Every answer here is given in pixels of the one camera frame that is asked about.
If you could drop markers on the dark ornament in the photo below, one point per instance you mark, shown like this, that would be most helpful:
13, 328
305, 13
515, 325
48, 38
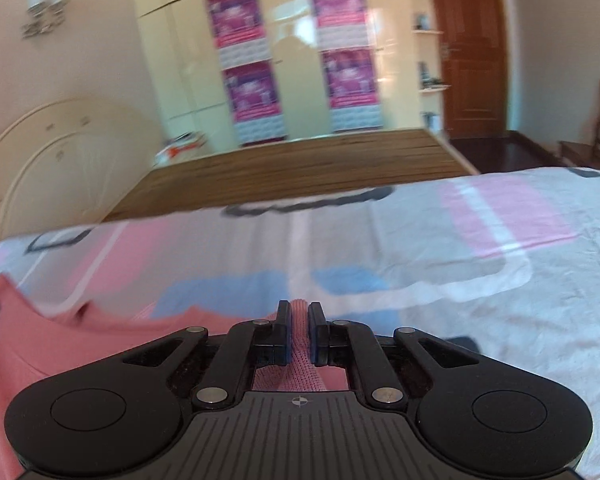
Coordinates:
430, 77

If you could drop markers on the cream corner shelf unit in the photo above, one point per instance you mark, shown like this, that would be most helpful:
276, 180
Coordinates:
427, 60

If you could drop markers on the stack of books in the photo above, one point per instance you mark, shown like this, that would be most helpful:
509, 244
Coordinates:
187, 136

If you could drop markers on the wooden bed platform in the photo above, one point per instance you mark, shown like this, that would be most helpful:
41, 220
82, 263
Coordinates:
305, 165

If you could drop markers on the white orange box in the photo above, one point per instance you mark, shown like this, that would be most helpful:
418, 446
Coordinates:
177, 152

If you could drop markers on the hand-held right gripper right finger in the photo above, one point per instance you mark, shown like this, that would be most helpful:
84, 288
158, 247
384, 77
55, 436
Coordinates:
316, 345

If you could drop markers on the grey bottle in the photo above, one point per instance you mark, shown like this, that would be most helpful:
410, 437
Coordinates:
421, 21

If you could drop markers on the cream round headboard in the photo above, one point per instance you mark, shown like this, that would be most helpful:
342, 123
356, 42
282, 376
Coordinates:
40, 175

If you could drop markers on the wall lamp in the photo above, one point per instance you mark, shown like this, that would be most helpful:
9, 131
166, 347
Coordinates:
45, 10

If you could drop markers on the purple calendar poster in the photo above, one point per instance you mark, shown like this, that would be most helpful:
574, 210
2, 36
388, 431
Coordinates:
337, 5
352, 85
237, 20
254, 95

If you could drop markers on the pink sweater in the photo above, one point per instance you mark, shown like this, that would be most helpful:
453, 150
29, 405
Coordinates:
55, 355

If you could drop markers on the cream wardrobe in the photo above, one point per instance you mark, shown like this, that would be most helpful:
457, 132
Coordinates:
180, 60

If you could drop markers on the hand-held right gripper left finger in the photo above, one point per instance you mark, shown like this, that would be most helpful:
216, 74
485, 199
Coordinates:
286, 345

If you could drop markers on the printed bed sheet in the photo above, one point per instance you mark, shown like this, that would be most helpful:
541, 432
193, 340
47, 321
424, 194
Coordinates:
480, 310

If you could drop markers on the brown wooden door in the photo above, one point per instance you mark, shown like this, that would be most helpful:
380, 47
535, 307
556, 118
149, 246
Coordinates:
470, 50

